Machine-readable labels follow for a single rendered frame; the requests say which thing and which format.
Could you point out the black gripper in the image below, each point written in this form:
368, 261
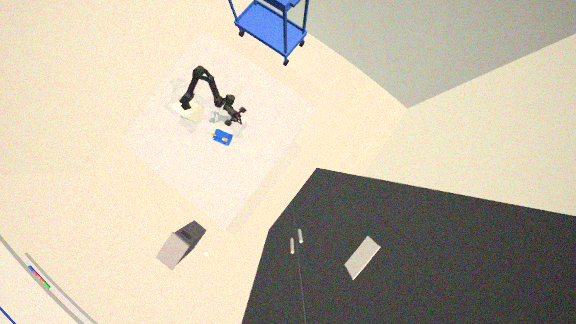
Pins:
232, 112

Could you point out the blue rectangular board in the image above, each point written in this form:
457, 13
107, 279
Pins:
222, 137

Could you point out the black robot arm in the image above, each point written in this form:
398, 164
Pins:
219, 101

